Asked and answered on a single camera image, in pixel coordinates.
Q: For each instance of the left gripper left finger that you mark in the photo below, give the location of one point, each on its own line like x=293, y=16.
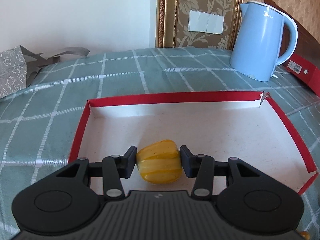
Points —
x=114, y=168

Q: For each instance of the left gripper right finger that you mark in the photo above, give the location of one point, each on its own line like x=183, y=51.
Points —
x=200, y=167

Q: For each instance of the yellow ridged fruit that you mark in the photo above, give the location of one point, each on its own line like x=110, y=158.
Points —
x=160, y=163

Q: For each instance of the red shallow cardboard tray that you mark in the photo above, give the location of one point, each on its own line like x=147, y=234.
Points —
x=247, y=125

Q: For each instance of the green plaid bedsheet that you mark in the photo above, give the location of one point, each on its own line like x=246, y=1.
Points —
x=38, y=124

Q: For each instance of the light blue electric kettle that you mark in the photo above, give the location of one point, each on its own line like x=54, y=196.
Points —
x=267, y=38

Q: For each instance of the grey patterned gift bag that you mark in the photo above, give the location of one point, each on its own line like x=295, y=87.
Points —
x=19, y=66

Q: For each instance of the red box lid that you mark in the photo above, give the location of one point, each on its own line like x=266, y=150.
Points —
x=306, y=71

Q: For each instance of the white wall switch panel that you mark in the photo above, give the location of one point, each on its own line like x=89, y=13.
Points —
x=203, y=22

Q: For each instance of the gold picture frame moulding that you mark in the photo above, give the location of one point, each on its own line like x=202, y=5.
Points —
x=173, y=19

